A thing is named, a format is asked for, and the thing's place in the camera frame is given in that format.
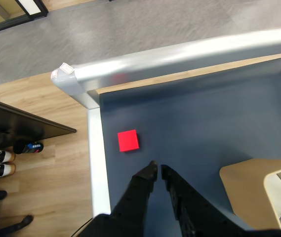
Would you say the red cube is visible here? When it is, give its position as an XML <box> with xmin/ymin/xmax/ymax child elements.
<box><xmin>117</xmin><ymin>129</ymin><xmax>140</xmax><ymax>153</ymax></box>

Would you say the black framed panel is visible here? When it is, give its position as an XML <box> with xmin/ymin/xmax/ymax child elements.
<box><xmin>0</xmin><ymin>0</ymin><xmax>49</xmax><ymax>37</ymax></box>

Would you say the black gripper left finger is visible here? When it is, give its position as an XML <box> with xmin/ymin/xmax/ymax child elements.
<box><xmin>80</xmin><ymin>160</ymin><xmax>159</xmax><ymax>237</ymax></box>

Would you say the silver metal table rail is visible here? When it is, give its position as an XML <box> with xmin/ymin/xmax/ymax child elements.
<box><xmin>51</xmin><ymin>26</ymin><xmax>281</xmax><ymax>109</ymax></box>

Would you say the white table edge rail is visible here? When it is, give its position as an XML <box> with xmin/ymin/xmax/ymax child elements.
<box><xmin>86</xmin><ymin>107</ymin><xmax>112</xmax><ymax>220</ymax></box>

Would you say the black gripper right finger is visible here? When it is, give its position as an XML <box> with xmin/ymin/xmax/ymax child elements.
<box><xmin>160</xmin><ymin>164</ymin><xmax>254</xmax><ymax>237</ymax></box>

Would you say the black bottle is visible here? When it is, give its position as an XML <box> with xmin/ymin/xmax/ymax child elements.
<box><xmin>12</xmin><ymin>140</ymin><xmax>44</xmax><ymax>155</ymax></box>

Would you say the dark grey table mat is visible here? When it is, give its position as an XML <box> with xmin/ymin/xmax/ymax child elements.
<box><xmin>98</xmin><ymin>56</ymin><xmax>281</xmax><ymax>237</ymax></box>

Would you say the dark brown cabinet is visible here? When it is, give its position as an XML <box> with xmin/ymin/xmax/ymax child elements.
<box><xmin>0</xmin><ymin>95</ymin><xmax>77</xmax><ymax>153</ymax></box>

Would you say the beige square box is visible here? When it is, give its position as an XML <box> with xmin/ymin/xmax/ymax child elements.
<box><xmin>219</xmin><ymin>158</ymin><xmax>281</xmax><ymax>232</ymax></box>

